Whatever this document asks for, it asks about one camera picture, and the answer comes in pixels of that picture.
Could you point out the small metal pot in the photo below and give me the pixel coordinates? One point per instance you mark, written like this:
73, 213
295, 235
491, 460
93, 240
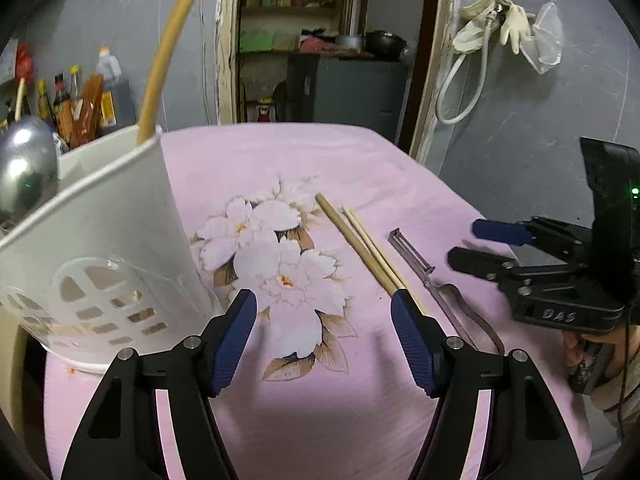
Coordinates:
348, 42

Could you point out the white rubber gloves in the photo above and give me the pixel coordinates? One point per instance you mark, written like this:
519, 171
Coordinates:
475, 35

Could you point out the oval metal spoon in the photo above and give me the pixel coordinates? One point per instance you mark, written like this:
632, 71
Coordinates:
27, 165

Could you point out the wooden chopstick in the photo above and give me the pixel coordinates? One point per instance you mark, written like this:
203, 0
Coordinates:
20, 97
380, 255
355, 240
162, 45

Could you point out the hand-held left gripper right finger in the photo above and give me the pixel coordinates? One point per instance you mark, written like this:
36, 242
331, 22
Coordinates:
412, 345

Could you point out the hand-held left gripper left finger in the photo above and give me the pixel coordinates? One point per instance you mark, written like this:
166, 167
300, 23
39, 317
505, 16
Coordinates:
232, 340

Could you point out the cooking oil jug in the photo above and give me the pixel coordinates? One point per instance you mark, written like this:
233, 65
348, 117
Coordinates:
115, 95

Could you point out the pink floral tablecloth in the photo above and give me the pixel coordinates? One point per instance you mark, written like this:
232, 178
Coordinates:
350, 170

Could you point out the yellow cap sauce bottle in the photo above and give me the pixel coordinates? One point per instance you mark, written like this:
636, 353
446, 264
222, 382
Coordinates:
45, 102

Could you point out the white plastic utensil holder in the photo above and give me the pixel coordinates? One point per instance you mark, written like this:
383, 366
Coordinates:
125, 220

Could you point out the person's right hand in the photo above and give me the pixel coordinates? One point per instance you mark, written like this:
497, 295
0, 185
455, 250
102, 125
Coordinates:
574, 350

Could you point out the red plastic bag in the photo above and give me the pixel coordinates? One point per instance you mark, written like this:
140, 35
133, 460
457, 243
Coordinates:
23, 62

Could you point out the pink cloth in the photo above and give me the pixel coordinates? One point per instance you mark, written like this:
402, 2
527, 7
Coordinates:
316, 45

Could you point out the metal peeler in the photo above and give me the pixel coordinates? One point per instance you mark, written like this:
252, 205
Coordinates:
440, 290

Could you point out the orange seasoning packet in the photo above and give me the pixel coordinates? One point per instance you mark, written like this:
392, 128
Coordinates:
85, 115

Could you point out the wooden door frame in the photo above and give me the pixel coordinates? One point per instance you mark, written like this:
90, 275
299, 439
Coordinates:
225, 60

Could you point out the dark bottle red label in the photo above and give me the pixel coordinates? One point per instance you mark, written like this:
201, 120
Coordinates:
61, 100

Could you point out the wooden storage shelf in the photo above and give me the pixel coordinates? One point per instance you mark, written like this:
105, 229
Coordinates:
295, 10

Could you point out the clear plastic bag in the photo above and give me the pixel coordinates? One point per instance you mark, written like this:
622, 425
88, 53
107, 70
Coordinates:
545, 40

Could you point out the grey cabinet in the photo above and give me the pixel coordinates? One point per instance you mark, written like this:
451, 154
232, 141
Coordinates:
345, 90

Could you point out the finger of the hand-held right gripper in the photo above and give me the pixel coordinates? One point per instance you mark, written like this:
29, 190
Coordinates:
497, 230
475, 259

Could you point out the dark cooking pot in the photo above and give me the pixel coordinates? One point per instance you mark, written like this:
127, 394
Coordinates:
385, 44

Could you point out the clear bottle yellow cap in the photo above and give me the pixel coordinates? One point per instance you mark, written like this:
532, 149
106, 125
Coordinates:
75, 82

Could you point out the green box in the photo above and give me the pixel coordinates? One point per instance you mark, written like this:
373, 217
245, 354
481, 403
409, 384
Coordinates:
256, 40

